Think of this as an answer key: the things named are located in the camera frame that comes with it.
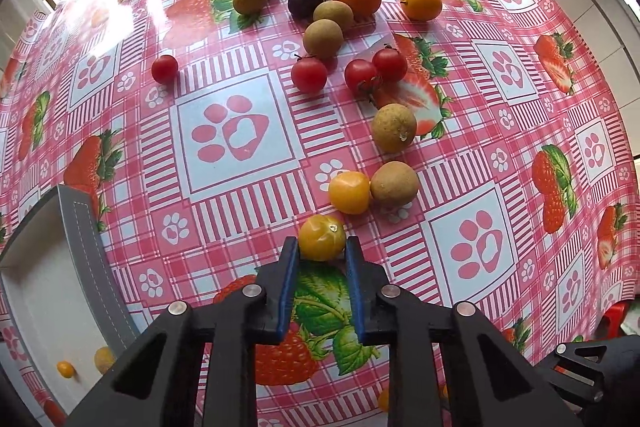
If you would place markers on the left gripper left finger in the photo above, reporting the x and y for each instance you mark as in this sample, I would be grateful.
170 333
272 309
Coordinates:
278 281

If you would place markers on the red cherry tomato pair left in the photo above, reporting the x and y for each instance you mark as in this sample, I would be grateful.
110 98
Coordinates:
361 77

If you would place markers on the red plastic stool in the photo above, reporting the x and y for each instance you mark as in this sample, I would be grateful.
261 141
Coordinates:
610 325

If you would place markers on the red cherry tomato pair right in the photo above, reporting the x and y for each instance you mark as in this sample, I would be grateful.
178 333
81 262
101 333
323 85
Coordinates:
390 64

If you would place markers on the red cherry tomato pair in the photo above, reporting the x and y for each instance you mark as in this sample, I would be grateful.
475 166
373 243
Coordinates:
361 77
390 64

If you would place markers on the red cherry tomato centre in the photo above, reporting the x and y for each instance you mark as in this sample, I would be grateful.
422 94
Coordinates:
309 75

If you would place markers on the yellow-brown tomato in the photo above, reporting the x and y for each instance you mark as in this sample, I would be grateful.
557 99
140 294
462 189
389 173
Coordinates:
384 400

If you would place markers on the brown longan beside yellow tomato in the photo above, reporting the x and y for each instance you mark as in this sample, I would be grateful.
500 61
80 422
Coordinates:
394 184

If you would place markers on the dark plum front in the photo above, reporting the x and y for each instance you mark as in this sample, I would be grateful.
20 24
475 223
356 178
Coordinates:
302 9

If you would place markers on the yellow tomato beside longan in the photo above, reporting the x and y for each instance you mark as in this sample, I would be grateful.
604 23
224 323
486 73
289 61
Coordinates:
349 192

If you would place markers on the lone red cherry tomato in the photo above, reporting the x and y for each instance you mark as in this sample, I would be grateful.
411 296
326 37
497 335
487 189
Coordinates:
164 69

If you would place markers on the small yellow tomato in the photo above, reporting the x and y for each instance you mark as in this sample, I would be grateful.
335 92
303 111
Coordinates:
66 369

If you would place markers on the large orange mandarin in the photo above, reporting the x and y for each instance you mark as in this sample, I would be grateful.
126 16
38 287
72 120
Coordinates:
55 414

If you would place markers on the grey rectangular tray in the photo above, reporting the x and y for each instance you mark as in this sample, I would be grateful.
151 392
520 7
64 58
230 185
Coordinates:
62 296

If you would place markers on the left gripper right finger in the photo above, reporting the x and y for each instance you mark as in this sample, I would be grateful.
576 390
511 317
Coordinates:
372 317

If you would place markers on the brown longan mid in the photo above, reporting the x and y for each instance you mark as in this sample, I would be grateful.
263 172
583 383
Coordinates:
393 128

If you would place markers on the pink strawberry checkered tablecloth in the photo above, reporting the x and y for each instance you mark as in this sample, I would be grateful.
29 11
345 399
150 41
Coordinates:
528 199

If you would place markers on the brown longan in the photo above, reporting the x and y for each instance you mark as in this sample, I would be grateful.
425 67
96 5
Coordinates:
338 11
103 359
394 184
323 39

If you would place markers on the orange kumquat near bowl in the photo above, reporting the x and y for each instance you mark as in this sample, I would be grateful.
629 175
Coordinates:
421 10

